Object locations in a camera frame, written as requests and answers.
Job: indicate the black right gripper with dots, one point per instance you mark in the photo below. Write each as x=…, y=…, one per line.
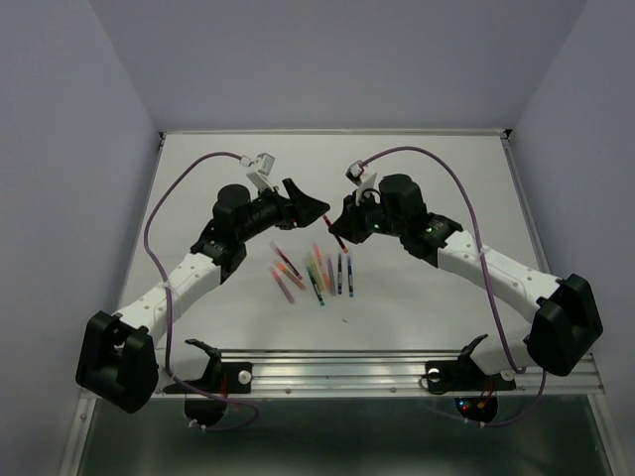
x=347, y=224

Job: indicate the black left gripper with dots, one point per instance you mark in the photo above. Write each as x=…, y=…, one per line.
x=303, y=207

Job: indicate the blue pen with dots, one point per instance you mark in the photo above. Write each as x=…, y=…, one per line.
x=349, y=267

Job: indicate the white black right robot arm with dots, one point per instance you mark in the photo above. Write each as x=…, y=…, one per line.
x=562, y=319

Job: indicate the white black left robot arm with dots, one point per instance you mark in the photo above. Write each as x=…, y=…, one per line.
x=117, y=359

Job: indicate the dark red pen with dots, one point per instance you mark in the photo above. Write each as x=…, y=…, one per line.
x=279, y=252

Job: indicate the green pen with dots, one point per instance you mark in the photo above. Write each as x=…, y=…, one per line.
x=313, y=280

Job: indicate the yellow highlighter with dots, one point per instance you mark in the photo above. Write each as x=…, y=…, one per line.
x=316, y=271

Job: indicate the pink highlighter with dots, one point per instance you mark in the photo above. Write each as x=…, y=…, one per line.
x=287, y=293

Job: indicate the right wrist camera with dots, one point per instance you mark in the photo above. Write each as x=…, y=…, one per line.
x=363, y=177

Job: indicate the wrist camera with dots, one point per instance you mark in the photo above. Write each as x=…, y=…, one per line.
x=258, y=170
x=363, y=177

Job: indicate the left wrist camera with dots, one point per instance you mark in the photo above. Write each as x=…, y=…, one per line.
x=258, y=170

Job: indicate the aluminium rail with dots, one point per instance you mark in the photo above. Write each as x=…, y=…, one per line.
x=367, y=374

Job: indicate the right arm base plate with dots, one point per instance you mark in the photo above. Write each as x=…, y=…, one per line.
x=444, y=376

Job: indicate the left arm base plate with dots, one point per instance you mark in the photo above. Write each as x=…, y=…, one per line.
x=205, y=369

